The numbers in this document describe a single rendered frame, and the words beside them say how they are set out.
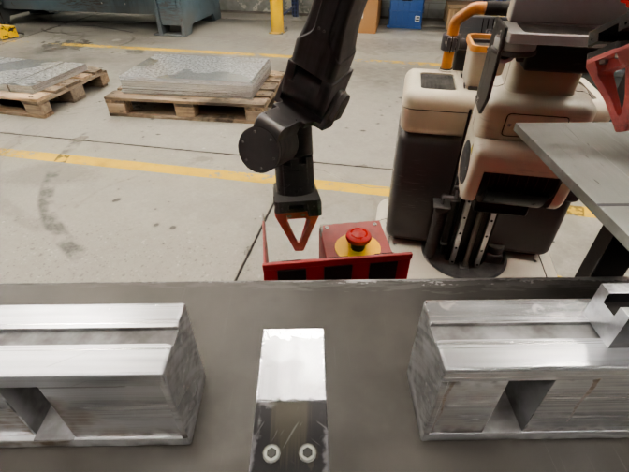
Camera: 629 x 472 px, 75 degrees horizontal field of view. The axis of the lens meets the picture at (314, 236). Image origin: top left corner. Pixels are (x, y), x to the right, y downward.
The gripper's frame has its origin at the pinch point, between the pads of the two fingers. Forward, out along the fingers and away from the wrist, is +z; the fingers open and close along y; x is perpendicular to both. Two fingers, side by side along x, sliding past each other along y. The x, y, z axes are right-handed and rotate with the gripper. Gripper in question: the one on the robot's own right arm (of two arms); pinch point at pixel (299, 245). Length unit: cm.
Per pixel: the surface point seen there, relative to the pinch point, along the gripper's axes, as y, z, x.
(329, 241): -0.3, -0.2, 4.9
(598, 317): 38.0, -10.4, 18.1
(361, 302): 23.4, -3.7, 5.1
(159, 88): -267, -11, -82
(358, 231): 2.2, -2.5, 9.1
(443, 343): 38.0, -9.6, 7.3
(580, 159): 21.6, -16.9, 27.6
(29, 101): -272, -6, -176
